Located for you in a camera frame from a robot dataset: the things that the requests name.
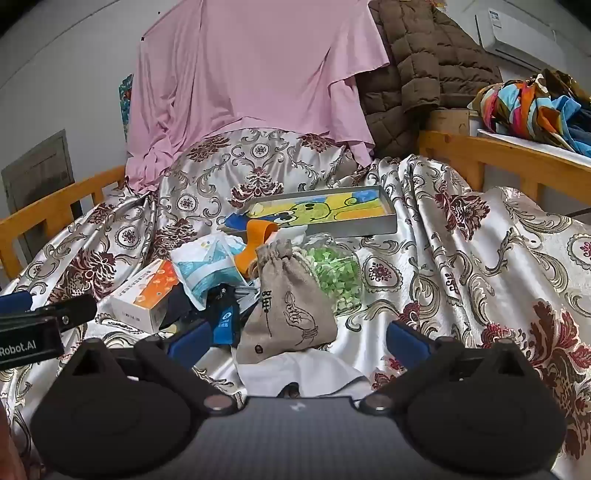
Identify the white air conditioner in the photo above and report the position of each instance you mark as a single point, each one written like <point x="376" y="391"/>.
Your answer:
<point x="521" y="39"/>

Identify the dark blue packet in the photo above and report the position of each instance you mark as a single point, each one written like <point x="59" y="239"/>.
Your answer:
<point x="221" y="318"/>

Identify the floral satin blanket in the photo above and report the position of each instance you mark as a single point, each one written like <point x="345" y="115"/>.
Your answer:
<point x="461" y="258"/>

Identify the colourful patterned cloth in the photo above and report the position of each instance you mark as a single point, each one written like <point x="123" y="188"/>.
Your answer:
<point x="517" y="106"/>

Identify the white and teal packet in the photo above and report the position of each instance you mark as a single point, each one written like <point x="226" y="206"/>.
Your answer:
<point x="207" y="267"/>

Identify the wooden box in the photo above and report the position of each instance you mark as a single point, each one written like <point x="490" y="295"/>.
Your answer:
<point x="445" y="121"/>

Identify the grey wall panel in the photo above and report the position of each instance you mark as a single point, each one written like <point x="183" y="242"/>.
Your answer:
<point x="37" y="175"/>

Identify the blue cloth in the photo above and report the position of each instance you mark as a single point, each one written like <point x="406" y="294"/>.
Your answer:
<point x="233" y="222"/>

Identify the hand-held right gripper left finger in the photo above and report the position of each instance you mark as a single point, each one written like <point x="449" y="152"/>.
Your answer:
<point x="189" y="341"/>

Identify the blue garment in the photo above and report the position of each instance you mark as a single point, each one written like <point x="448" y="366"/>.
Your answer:
<point x="577" y="134"/>

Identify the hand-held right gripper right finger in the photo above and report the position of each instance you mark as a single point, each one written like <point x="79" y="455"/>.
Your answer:
<point x="408" y="341"/>

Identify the teal wall poster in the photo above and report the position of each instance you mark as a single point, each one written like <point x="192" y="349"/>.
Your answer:
<point x="125" y="106"/>

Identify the orange and white box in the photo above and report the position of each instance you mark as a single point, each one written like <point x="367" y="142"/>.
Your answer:
<point x="143" y="300"/>

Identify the metal tray with cartoon picture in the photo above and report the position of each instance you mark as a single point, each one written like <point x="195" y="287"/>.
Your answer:
<point x="323" y="210"/>

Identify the orange silicone holder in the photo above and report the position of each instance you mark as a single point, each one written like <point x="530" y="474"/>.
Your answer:
<point x="254" y="244"/>

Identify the brown puffer jacket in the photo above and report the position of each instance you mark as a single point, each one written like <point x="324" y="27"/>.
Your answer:
<point x="415" y="69"/>

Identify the pink cloth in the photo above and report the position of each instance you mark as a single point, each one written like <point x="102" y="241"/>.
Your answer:
<point x="254" y="69"/>

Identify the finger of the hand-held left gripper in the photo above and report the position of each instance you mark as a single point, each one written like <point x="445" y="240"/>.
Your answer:
<point x="16" y="304"/>
<point x="74" y="309"/>

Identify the white board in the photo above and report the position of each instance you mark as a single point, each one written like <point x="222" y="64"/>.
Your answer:
<point x="531" y="141"/>

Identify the glass jar of green stars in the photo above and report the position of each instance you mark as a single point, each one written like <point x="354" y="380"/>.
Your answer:
<point x="337" y="272"/>

